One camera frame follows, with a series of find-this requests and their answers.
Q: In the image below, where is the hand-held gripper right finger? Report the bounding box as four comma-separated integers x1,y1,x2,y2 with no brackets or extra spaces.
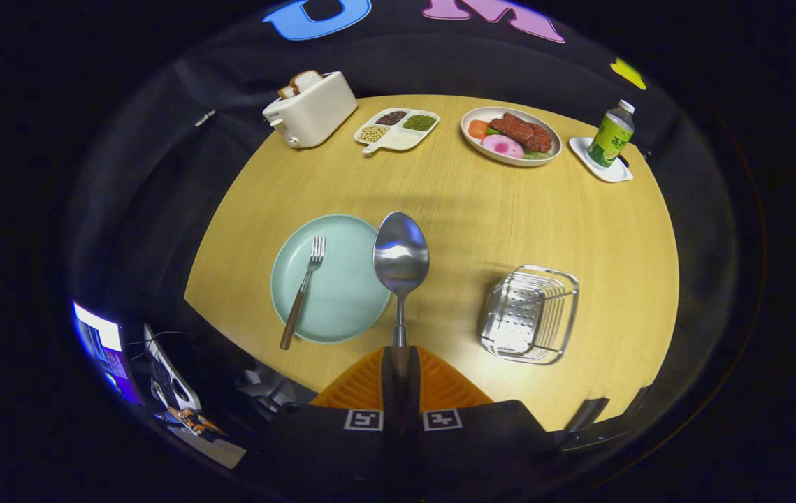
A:
401,346,556,491

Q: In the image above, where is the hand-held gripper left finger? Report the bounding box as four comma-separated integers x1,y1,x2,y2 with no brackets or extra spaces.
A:
258,346,402,491

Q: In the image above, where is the wooden handle metal fork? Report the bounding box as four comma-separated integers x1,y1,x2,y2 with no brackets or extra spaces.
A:
280,235,327,351

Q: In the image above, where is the wooden handle metal spoon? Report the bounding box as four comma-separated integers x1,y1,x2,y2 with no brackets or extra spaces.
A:
373,212,430,381

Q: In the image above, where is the colourful printed item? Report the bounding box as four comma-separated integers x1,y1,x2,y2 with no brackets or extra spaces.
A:
153,407,227,437

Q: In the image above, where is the pale green round plate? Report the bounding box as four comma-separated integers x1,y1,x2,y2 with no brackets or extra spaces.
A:
270,214,393,344

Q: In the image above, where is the white framed device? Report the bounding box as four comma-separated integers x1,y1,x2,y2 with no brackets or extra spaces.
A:
143,323,201,413

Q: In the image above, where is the lit computer screen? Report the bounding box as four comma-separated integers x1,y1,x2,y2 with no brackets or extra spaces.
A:
73,302,143,406

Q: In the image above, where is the pink ham slice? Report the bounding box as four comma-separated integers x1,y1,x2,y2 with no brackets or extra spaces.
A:
482,134,525,159

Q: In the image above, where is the white oval food plate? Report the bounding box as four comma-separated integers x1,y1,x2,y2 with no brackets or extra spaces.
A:
460,106,563,168

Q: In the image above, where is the white square coaster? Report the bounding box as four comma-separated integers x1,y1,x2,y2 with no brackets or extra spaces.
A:
569,136,634,184

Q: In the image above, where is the white divided dish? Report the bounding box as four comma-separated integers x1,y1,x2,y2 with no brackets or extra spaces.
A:
354,108,440,154

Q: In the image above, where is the brown meat piece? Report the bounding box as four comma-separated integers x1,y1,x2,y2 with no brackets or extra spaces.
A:
489,113,553,153

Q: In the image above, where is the white toaster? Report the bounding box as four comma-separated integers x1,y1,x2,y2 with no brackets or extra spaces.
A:
262,71,359,149

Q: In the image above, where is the green label drink bottle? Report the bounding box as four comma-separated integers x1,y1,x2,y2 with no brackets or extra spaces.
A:
586,99,636,168

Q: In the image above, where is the white bread slice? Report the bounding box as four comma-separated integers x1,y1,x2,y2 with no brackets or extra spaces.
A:
289,70,324,95

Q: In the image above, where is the metal wire drain basket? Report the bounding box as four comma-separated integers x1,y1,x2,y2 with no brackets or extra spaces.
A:
479,264,580,365

